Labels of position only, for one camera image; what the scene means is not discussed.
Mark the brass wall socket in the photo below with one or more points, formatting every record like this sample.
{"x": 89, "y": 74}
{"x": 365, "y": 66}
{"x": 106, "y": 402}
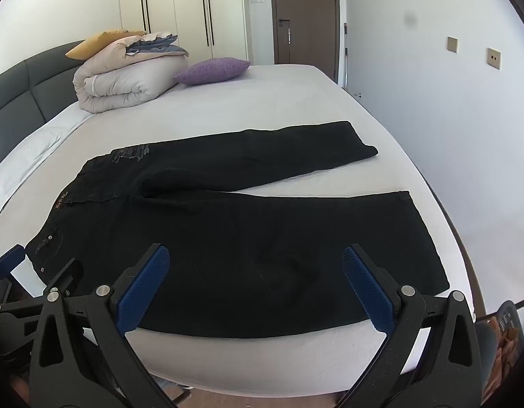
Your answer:
{"x": 452, "y": 44}
{"x": 494, "y": 58}

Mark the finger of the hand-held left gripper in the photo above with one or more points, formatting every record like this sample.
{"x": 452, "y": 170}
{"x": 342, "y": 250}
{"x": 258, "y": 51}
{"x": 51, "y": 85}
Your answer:
{"x": 66, "y": 273}
{"x": 10, "y": 258}

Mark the white bed mattress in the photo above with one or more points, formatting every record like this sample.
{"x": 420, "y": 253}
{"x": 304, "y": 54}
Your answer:
{"x": 287, "y": 93}

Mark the white wardrobe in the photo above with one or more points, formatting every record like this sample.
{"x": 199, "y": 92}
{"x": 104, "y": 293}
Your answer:
{"x": 181, "y": 0}

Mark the yellow pillow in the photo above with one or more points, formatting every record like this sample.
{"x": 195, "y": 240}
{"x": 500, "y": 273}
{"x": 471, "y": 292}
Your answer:
{"x": 92, "y": 46}

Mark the purple pillow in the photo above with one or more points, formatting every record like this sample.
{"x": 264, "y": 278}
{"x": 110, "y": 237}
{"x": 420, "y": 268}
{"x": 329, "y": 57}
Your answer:
{"x": 211, "y": 70}

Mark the folded blue grey cloth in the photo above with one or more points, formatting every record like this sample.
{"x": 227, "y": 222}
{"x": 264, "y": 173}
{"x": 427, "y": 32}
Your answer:
{"x": 160, "y": 46}

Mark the grey padded headboard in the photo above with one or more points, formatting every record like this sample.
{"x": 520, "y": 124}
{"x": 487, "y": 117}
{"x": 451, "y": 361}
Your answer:
{"x": 15, "y": 97}

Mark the brown wooden door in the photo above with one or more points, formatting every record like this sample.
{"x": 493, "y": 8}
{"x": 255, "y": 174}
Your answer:
{"x": 308, "y": 8}

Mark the black denim pants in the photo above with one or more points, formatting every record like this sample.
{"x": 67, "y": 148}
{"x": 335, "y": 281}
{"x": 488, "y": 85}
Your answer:
{"x": 245, "y": 242}

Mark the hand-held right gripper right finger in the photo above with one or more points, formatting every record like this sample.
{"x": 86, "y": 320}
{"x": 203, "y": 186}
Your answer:
{"x": 368, "y": 289}

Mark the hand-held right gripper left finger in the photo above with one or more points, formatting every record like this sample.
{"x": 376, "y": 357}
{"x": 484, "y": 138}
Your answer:
{"x": 143, "y": 289}

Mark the folded beige duvet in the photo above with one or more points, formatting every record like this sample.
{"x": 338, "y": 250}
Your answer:
{"x": 117, "y": 80}

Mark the white pillow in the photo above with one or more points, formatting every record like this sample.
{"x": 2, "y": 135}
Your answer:
{"x": 28, "y": 157}

